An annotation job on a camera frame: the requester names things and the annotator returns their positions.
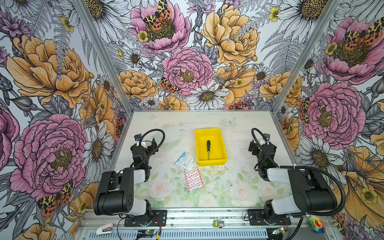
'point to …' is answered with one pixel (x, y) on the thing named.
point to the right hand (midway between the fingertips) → (261, 144)
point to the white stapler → (105, 229)
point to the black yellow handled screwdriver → (208, 144)
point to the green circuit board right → (277, 231)
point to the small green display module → (218, 224)
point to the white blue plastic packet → (185, 160)
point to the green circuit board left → (147, 232)
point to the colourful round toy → (317, 224)
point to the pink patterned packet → (193, 179)
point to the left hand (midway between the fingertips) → (147, 143)
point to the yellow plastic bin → (218, 154)
